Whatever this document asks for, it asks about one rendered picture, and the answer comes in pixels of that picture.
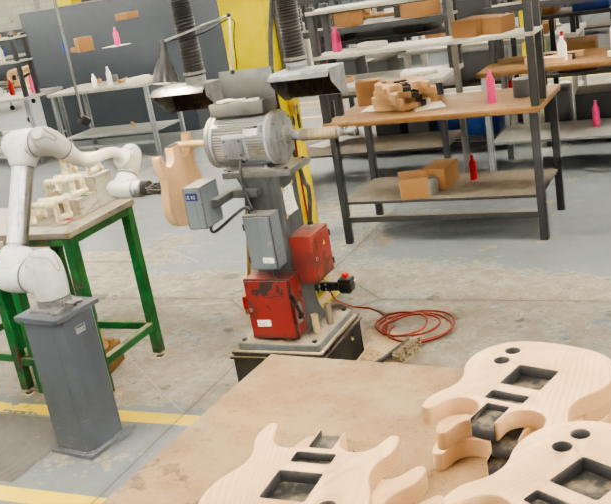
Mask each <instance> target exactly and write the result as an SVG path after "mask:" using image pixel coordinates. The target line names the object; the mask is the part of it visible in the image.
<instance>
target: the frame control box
mask: <svg viewBox="0 0 611 504"><path fill-rule="evenodd" d="M182 194H183V199H184V203H185V208H186V213H187V217H188V222H189V227H190V229H191V230H197V229H208V228H209V229H210V232H211V233H213V234H214V233H217V232H218V231H220V230H221V229H222V228H223V227H224V226H226V225H227V224H228V223H229V222H230V221H231V220H232V219H233V218H234V217H235V216H237V215H238V214H239V213H240V212H241V211H243V210H245V209H247V210H248V212H247V213H248V214H251V212H250V208H249V207H248V206H243V207H241V208H240V209H238V210H237V211H236V212H235V213H234V214H233V215H231V216H230V217H229V218H228V219H227V220H226V221H225V222H224V223H223V224H222V225H220V226H219V227H218V228H217V229H215V230H213V226H214V224H216V223H217V222H219V221H220V220H222V219H223V218H224V217H223V212H222V207H221V206H220V207H219V208H212V205H211V200H212V199H213V198H215V197H217V196H218V195H219V192H218V187H217V182H216V178H209V179H198V180H196V181H195V182H193V183H191V184H189V185H187V186H186V187H184V188H182Z"/></svg>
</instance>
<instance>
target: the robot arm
mask: <svg viewBox="0 0 611 504"><path fill-rule="evenodd" d="M1 149H2V152H3V153H4V155H5V156H6V157H7V159H8V162H9V165H10V166H11V181H10V196H9V211H8V226H7V241H6V246H4V247H3V248H2V249H1V250H0V289H1V290H3V291H6V292H10V293H30V294H32V295H35V298H36V302H37V306H36V307H34V308H32V309H30V310H29V311H28V312H29V314H41V315H50V316H57V315H59V314H60V313H62V312H64V311H65V310H67V309H71V308H75V307H77V304H79V303H81V302H83V299H82V298H74V297H72V296H71V293H70V290H69V284H68V279H67V275H66V272H65V269H64V266H63V263H62V261H61V259H60V258H59V256H58V255H57V254H56V253H55V252H54V251H53V250H51V249H48V248H42V249H37V250H34V251H33V250H32V249H31V248H30V247H29V236H30V220H31V205H32V189H33V174H34V168H35V167H36V166H37V163H38V161H39V159H40V157H41V156H49V157H50V156H53V157H55V158H58V159H60V160H63V161H66V162H69V163H71V164H74V165H77V166H82V167H86V166H91V165H94V164H96V163H99V162H101V161H104V160H106V159H109V158H113V159H114V164H115V165H116V167H117V169H118V173H117V175H116V177H115V179H113V180H111V181H110V182H109V183H108V184H107V186H106V190H107V193H108V195H110V196H111V197H113V198H116V199H131V198H133V197H144V196H145V195H161V184H160V181H159V182H158V183H157V182H155V183H152V182H151V181H150V180H143V179H137V176H138V173H139V170H140V165H141V150H140V148H139V147H138V146H137V145H136V144H132V143H129V144H126V145H125V146H124V147H123V148H121V149H119V148H116V147H107V148H104V149H100V150H97V151H94V152H90V153H86V154H84V153H81V152H80V151H79V150H78V149H77V148H76V147H75V146H74V145H73V144H72V143H71V142H70V141H69V140H68V139H67V138H66V137H65V136H63V135H62V134H60V133H59V132H57V131H56V130H54V129H52V128H50V127H46V126H37V127H35V128H23V129H17V130H14V131H11V132H9V133H8V134H6V135H5V136H4V137H3V139H2V141H1Z"/></svg>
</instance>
